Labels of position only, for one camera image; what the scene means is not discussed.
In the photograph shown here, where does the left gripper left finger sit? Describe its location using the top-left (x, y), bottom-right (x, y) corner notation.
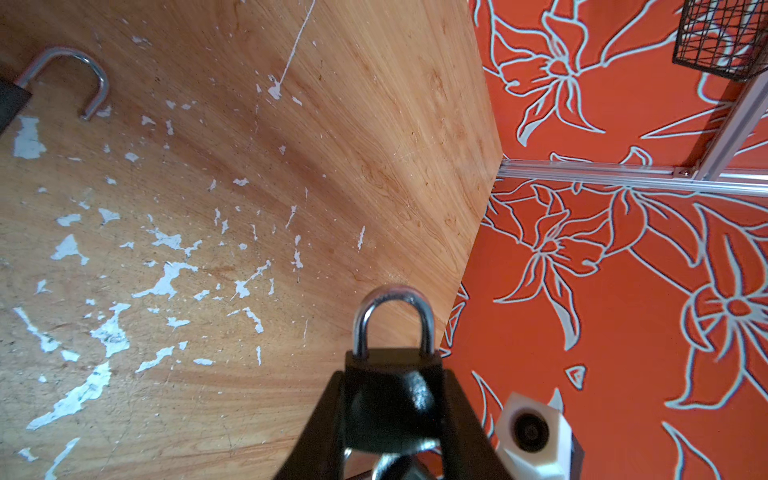
top-left (274, 371), bottom-right (345, 480)

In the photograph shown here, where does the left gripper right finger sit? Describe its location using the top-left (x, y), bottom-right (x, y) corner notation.
top-left (440, 370), bottom-right (512, 480)

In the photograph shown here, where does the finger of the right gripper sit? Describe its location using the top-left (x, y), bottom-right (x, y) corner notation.
top-left (371, 454), bottom-right (432, 480)

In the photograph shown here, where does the dark padlock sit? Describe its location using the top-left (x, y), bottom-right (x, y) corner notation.
top-left (1, 45), bottom-right (111, 134)
top-left (343, 285), bottom-right (443, 455)

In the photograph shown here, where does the black wire wall basket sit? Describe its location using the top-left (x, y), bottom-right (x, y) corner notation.
top-left (672, 0), bottom-right (767, 82)

